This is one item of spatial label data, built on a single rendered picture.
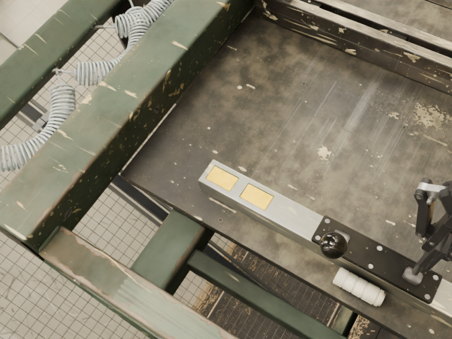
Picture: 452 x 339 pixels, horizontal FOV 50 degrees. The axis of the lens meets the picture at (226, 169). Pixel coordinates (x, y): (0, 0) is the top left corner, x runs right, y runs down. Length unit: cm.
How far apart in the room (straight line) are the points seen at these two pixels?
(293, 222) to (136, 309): 29
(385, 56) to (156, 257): 59
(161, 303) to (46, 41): 87
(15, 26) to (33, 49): 447
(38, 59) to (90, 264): 72
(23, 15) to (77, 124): 508
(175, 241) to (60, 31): 76
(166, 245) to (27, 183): 26
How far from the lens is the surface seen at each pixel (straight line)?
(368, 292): 81
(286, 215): 82
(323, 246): 69
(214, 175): 86
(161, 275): 88
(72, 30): 145
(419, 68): 104
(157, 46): 97
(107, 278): 81
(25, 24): 590
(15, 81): 138
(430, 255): 69
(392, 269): 81
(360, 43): 105
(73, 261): 84
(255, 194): 84
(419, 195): 58
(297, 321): 87
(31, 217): 83
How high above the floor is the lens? 186
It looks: 12 degrees down
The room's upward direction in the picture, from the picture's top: 50 degrees counter-clockwise
